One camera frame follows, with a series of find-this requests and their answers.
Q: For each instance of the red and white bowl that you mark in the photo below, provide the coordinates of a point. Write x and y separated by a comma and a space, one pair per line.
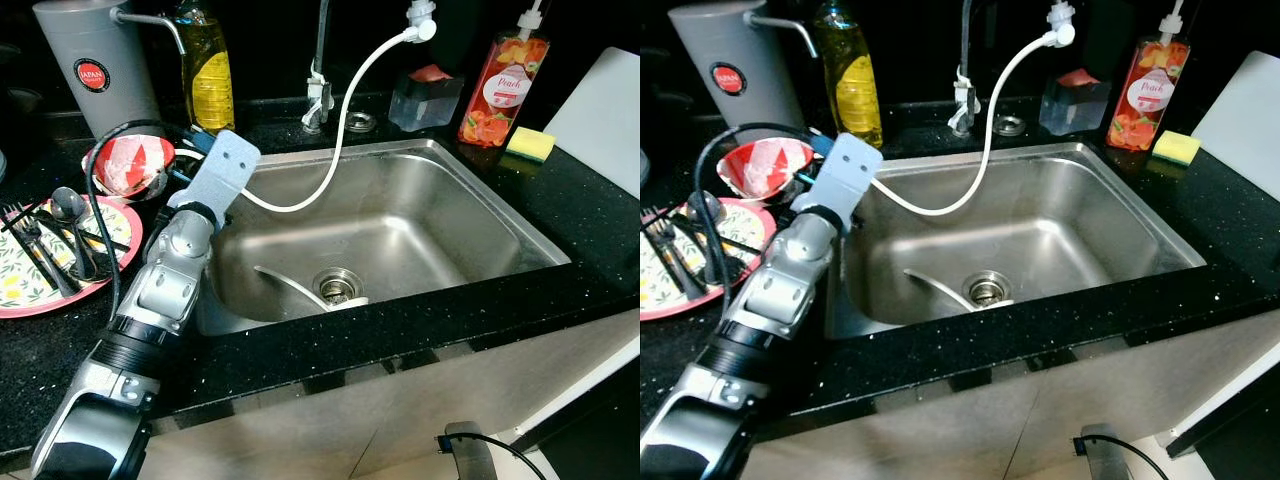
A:
125, 165
765, 165

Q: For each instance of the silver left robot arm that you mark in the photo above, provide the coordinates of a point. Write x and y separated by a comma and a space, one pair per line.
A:
160, 290
780, 290

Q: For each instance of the black chopstick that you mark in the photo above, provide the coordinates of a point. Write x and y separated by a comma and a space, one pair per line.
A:
745, 243
95, 238

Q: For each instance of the yellow dish soap bottle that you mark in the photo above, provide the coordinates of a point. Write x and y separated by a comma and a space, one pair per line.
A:
210, 90
855, 95

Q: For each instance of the dark metal spoon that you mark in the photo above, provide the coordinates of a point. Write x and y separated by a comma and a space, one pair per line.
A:
705, 210
70, 205

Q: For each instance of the grey jug with red sticker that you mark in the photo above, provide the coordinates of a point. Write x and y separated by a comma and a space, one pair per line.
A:
735, 70
95, 70

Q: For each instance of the chrome faucet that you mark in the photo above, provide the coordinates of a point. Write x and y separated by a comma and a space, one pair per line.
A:
964, 100
317, 95

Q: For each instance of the white utensil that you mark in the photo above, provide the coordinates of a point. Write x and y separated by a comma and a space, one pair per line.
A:
935, 285
290, 283

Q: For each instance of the pink floral plate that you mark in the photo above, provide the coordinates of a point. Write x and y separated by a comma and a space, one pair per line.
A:
660, 285
20, 275

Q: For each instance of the metal sink drain strainer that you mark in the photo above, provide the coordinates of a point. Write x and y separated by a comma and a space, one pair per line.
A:
338, 287
990, 289

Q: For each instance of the white board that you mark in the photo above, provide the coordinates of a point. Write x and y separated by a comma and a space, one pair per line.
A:
600, 120
1245, 120

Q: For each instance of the clear plastic sponge box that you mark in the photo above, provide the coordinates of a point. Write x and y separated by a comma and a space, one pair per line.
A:
1075, 105
425, 100

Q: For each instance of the stainless steel sink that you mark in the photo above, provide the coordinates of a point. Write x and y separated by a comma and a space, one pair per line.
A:
430, 225
1070, 225

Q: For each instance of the steel cabinet front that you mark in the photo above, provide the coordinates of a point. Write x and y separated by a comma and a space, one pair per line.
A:
950, 420
350, 420

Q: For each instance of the yellow sponge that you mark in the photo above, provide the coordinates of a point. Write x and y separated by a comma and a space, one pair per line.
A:
530, 145
1177, 148

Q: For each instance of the white tap head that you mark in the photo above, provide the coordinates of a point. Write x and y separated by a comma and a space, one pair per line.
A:
421, 20
1060, 22

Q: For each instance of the peach soap pump bottle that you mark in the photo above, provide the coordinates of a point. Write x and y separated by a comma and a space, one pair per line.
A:
500, 95
1148, 100

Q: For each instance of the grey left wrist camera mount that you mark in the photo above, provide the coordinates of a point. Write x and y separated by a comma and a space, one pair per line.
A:
222, 175
850, 175

